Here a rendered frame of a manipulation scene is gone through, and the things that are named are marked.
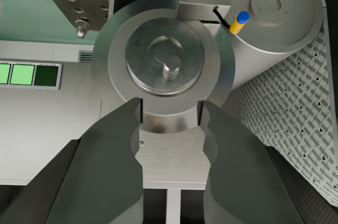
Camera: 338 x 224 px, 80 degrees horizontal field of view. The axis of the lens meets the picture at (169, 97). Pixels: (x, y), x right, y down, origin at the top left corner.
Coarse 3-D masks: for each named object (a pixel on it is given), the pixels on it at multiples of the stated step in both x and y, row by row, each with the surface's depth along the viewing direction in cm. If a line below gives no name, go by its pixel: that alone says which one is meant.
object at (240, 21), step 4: (216, 12) 19; (240, 12) 16; (244, 12) 16; (220, 16) 19; (240, 16) 16; (244, 16) 16; (248, 16) 16; (220, 20) 19; (224, 20) 19; (236, 20) 16; (240, 20) 16; (244, 20) 16; (224, 24) 19; (232, 24) 17; (236, 24) 17; (240, 24) 16; (244, 24) 17; (228, 28) 18; (232, 28) 17; (236, 28) 17; (240, 28) 17; (232, 32) 18; (236, 32) 18
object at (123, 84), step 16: (144, 16) 21; (160, 16) 21; (128, 32) 21; (208, 32) 21; (112, 48) 20; (208, 48) 21; (112, 64) 20; (208, 64) 21; (112, 80) 20; (128, 80) 20; (208, 80) 20; (128, 96) 20; (144, 96) 20; (160, 96) 20; (176, 96) 20; (192, 96) 20; (144, 112) 20; (160, 112) 20; (176, 112) 20
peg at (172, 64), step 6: (168, 60) 16; (174, 60) 16; (180, 60) 16; (168, 66) 16; (174, 66) 16; (180, 66) 16; (162, 72) 18; (168, 72) 16; (174, 72) 16; (168, 78) 18; (174, 78) 18
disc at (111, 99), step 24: (144, 0) 22; (168, 0) 22; (120, 24) 21; (216, 24) 22; (96, 48) 21; (96, 72) 20; (120, 96) 20; (168, 96) 20; (216, 96) 20; (144, 120) 20; (168, 120) 20; (192, 120) 20
